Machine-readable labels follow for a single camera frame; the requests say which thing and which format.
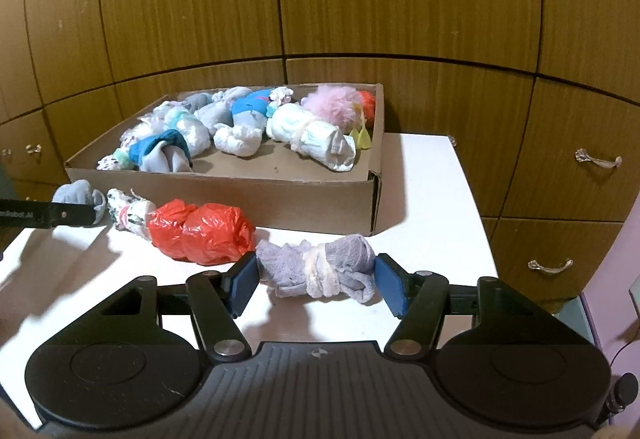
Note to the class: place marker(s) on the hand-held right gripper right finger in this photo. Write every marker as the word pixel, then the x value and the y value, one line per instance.
pixel 390 284

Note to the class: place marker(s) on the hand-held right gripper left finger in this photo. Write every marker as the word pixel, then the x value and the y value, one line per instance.
pixel 245 281

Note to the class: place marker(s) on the lavender sock bundle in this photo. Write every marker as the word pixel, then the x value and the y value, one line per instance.
pixel 320 269

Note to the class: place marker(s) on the white and teal bundle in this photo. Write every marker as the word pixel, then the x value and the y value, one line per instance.
pixel 116 161

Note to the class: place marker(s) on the brown cardboard box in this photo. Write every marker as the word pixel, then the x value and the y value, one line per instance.
pixel 300 204

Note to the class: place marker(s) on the white dotted bundle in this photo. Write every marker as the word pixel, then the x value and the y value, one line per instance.
pixel 134 135

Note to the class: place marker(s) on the blue and grey sock bundle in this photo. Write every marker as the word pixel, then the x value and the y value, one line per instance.
pixel 162 151

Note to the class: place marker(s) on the pale grey sock bundle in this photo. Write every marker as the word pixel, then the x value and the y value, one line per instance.
pixel 220 115

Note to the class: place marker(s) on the bright blue sock bundle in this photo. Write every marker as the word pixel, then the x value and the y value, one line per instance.
pixel 250 109

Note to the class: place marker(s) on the pink fluffy toy with eyes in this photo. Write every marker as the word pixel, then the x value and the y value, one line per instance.
pixel 337 104

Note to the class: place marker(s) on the light blue sock bundle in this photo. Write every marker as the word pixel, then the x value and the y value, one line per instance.
pixel 234 94

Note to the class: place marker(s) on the small white patterned bundle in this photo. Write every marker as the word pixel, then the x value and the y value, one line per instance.
pixel 281 95

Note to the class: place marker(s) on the large red plastic bag bundle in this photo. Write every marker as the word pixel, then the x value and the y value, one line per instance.
pixel 205 231

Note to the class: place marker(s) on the white black patterned sock bundle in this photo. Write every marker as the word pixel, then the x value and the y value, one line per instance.
pixel 131 214

